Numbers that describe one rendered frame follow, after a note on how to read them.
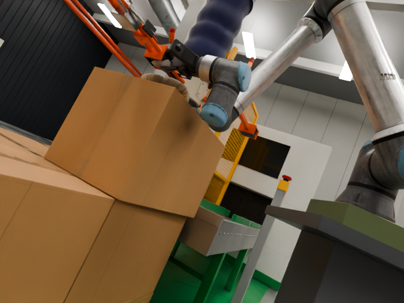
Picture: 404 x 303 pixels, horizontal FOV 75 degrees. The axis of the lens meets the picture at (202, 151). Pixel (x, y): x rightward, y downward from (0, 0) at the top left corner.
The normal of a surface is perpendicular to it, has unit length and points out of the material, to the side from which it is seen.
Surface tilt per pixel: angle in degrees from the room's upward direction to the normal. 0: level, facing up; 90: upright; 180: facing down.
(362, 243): 90
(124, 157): 90
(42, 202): 90
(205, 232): 90
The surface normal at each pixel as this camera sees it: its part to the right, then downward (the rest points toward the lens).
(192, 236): -0.32, -0.30
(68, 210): 0.85, 0.32
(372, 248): 0.04, -0.14
